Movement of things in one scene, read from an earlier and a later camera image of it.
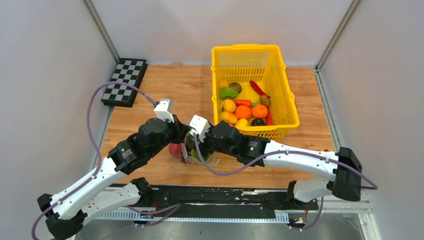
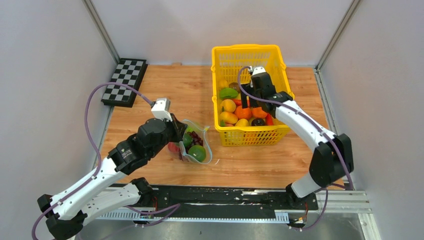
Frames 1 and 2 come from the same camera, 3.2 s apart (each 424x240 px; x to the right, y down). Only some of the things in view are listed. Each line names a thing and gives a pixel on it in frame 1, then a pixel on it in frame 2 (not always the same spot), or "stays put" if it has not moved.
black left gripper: x=178 y=127 stays put
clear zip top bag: x=190 y=148 stays put
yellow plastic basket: x=262 y=64 stays put
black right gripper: x=204 y=143 -> x=248 y=88
